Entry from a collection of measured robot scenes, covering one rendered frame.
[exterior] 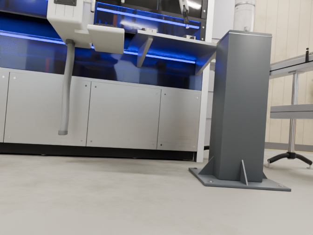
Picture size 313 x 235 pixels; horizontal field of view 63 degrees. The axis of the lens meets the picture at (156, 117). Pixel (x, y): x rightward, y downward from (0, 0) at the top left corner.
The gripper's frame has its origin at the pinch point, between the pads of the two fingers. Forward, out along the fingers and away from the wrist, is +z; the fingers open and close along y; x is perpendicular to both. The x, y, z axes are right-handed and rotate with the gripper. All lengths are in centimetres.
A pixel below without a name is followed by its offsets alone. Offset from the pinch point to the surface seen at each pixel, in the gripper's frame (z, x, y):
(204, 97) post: 60, -5, 24
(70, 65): 18, 80, -32
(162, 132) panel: 80, 34, 7
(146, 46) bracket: 13.8, 31.1, -15.7
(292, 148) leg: 118, -71, 27
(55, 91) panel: 31, 102, -16
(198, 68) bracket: 35.5, -4.2, 18.8
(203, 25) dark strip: 0.7, -15.7, 33.0
